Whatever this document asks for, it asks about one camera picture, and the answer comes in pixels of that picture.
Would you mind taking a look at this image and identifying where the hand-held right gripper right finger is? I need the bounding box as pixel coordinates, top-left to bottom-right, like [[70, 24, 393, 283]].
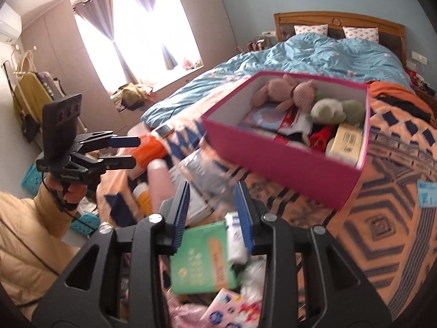
[[235, 180, 393, 328]]

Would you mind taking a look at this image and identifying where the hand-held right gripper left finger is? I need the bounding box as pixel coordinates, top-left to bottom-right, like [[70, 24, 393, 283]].
[[32, 181, 191, 328]]

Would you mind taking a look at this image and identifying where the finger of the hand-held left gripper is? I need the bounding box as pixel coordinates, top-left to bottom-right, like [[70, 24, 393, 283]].
[[70, 130, 141, 154], [66, 153, 136, 183]]

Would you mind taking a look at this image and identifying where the orange white plastic bag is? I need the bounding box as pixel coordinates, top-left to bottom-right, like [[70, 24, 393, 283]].
[[131, 135, 169, 178]]

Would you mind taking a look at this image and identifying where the pink cardboard box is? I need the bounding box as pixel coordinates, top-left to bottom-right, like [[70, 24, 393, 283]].
[[201, 71, 371, 211]]

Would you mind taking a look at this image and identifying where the person's left forearm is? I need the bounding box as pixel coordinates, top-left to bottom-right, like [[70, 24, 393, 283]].
[[0, 184, 82, 318]]

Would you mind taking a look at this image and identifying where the person's left hand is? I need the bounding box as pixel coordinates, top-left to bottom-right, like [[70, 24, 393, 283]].
[[44, 174, 89, 212]]

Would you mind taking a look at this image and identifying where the white blue tube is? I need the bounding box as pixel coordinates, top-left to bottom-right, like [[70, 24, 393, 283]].
[[225, 212, 250, 265]]

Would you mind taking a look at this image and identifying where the black bag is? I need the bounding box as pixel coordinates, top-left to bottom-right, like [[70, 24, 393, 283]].
[[20, 113, 41, 142]]

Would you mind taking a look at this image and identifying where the pink bottle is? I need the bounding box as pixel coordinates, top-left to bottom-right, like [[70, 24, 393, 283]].
[[147, 159, 176, 217]]

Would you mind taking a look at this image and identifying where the yellow garment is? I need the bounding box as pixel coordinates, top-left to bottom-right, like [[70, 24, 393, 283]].
[[13, 72, 48, 124]]

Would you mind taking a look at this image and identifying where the white bottle orange label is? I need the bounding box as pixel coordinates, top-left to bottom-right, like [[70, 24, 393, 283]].
[[132, 183, 152, 217]]

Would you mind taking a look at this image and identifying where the yellow green cloth pile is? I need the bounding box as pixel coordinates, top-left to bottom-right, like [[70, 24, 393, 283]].
[[111, 82, 154, 112]]

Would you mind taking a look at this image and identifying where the clear plastic bag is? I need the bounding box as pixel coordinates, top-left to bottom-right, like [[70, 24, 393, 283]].
[[178, 148, 240, 209]]

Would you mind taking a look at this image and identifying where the green box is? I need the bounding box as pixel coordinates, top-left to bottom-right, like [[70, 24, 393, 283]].
[[170, 220, 240, 295]]

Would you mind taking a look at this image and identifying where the crinkled clear wrapper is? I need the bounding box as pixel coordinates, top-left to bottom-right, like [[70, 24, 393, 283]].
[[239, 256, 268, 301]]

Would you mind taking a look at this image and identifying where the teal plastic basket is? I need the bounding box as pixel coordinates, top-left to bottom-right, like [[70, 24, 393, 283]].
[[21, 163, 45, 197], [70, 212, 101, 236]]

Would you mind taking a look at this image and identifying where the white clothes rack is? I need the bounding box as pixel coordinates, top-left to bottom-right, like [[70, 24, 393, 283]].
[[3, 46, 40, 79]]

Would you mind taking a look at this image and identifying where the window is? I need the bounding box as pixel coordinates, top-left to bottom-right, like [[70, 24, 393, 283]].
[[70, 0, 203, 91]]

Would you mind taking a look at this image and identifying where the pink floral tissue packet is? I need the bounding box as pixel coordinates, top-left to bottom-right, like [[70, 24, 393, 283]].
[[200, 288, 263, 328]]

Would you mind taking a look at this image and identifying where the pink plastic bag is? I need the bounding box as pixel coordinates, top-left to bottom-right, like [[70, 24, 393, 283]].
[[169, 301, 209, 328]]

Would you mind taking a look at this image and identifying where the white blue packet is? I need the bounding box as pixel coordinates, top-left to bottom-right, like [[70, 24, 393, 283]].
[[244, 107, 285, 128]]

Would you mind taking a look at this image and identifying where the purple curtain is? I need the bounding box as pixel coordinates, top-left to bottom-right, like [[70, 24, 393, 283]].
[[73, 0, 139, 86], [119, 0, 179, 71]]

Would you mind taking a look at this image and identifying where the white red box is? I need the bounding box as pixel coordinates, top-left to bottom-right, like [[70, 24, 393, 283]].
[[279, 107, 312, 134]]

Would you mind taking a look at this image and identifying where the white air conditioner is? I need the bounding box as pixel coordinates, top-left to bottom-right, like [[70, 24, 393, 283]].
[[0, 3, 23, 43]]

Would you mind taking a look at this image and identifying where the red item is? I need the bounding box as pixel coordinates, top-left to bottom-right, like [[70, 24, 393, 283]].
[[309, 125, 337, 151]]

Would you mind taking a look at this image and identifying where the cream yellow container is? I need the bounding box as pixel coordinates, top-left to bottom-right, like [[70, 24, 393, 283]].
[[325, 123, 364, 163]]

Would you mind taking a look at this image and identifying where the pink plush toy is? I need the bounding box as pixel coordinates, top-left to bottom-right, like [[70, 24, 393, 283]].
[[251, 74, 320, 113]]

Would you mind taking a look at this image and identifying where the green plush toy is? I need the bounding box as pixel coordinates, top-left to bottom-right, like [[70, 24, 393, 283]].
[[310, 97, 366, 125]]

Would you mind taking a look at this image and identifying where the orange patterned blanket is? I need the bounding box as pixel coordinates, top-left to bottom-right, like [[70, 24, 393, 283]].
[[96, 82, 437, 328]]

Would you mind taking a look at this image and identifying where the cluttered bedside table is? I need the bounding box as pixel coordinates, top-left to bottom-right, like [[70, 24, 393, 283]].
[[244, 36, 277, 54]]

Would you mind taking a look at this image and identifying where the blue floral duvet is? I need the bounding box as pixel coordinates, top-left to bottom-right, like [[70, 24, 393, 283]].
[[141, 33, 412, 134]]

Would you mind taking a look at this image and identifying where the teal paper card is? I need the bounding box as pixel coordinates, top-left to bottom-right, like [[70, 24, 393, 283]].
[[417, 180, 437, 208]]

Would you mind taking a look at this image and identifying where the orange cloth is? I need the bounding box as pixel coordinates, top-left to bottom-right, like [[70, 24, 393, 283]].
[[367, 81, 436, 124]]

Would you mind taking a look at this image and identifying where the black cloth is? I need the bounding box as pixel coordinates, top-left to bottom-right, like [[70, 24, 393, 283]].
[[376, 96, 432, 122]]

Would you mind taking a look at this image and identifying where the white patterned pillow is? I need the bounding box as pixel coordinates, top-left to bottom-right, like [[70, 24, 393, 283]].
[[294, 24, 329, 36], [342, 25, 379, 44]]

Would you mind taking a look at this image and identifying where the wooden headboard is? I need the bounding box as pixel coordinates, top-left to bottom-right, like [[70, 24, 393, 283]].
[[273, 11, 408, 67]]

